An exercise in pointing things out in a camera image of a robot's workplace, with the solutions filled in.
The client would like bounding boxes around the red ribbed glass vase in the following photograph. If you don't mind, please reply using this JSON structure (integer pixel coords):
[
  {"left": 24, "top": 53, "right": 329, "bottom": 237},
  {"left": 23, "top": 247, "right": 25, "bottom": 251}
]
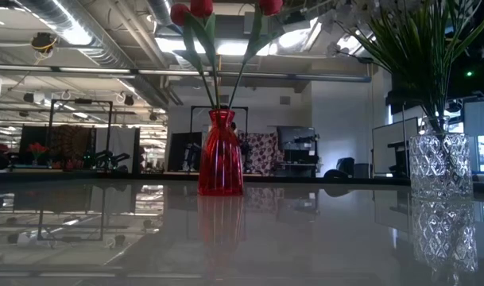
[{"left": 196, "top": 109, "right": 245, "bottom": 197}]

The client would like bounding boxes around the clear crystal glass vase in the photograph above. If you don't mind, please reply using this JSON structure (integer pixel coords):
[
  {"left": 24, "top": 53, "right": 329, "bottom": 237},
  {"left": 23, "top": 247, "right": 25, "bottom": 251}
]
[{"left": 408, "top": 114, "right": 475, "bottom": 199}]

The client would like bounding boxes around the red patterned cloth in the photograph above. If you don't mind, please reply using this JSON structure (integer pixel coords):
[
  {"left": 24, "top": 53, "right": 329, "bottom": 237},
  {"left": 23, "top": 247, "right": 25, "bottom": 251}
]
[{"left": 241, "top": 132, "right": 285, "bottom": 176}]

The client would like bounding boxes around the dark background cabinet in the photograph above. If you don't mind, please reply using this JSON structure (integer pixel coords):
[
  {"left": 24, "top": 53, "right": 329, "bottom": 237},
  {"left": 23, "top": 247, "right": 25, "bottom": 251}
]
[{"left": 276, "top": 126, "right": 321, "bottom": 178}]

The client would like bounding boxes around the black background monitor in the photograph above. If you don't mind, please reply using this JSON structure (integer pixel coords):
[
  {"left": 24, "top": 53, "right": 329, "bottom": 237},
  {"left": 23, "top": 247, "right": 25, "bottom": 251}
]
[{"left": 168, "top": 131, "right": 203, "bottom": 172}]

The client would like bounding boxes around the grey horizontal ceiling pipe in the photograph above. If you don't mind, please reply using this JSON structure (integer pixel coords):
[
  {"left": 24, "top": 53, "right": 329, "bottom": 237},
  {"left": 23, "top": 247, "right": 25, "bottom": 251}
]
[{"left": 0, "top": 65, "right": 372, "bottom": 83}]

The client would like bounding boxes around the bright ceiling light fixture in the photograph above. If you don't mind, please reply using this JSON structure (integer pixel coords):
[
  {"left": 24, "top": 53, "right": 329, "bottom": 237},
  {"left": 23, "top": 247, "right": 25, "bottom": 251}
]
[{"left": 156, "top": 37, "right": 277, "bottom": 56}]

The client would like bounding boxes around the black office chair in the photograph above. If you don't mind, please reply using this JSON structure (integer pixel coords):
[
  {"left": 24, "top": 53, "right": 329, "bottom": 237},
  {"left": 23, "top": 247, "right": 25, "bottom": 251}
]
[{"left": 323, "top": 157, "right": 356, "bottom": 180}]

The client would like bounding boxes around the white fabric panel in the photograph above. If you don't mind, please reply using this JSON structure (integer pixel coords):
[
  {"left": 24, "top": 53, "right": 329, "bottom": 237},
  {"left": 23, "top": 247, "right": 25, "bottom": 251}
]
[{"left": 94, "top": 126, "right": 141, "bottom": 174}]

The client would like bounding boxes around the white board panel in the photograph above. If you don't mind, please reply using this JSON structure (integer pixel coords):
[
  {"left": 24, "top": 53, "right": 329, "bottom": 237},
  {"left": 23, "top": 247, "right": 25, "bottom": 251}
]
[{"left": 371, "top": 116, "right": 420, "bottom": 176}]

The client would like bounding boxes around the black tripod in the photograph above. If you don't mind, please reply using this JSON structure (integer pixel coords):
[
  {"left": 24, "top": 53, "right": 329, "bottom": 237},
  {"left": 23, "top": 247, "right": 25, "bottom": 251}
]
[{"left": 399, "top": 101, "right": 408, "bottom": 176}]

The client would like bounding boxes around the dark patterned curtain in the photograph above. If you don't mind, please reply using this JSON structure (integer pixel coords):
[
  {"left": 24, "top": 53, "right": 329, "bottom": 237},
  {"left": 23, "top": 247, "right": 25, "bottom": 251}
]
[{"left": 18, "top": 125, "right": 95, "bottom": 168}]

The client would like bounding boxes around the background red flower bouquet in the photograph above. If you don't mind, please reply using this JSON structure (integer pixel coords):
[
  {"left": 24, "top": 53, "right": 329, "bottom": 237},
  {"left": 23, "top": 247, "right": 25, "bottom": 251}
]
[{"left": 26, "top": 141, "right": 50, "bottom": 168}]

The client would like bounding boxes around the black aluminium table frame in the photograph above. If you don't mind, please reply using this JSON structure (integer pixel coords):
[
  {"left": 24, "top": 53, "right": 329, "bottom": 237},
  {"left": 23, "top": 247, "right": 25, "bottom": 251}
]
[{"left": 0, "top": 168, "right": 484, "bottom": 198}]

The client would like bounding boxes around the silver rectangular air duct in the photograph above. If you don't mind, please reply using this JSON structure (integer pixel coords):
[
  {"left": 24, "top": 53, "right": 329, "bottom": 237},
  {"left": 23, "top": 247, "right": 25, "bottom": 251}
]
[{"left": 271, "top": 0, "right": 385, "bottom": 60}]

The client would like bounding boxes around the silver spiral air duct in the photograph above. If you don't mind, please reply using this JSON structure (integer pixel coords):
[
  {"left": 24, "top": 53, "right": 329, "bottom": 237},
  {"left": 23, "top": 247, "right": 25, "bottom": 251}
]
[{"left": 14, "top": 0, "right": 171, "bottom": 108}]

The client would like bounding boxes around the yellow ceiling cable reel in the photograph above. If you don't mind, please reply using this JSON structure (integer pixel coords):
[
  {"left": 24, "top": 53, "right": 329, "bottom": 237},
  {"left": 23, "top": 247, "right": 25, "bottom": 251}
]
[{"left": 29, "top": 32, "right": 59, "bottom": 55}]

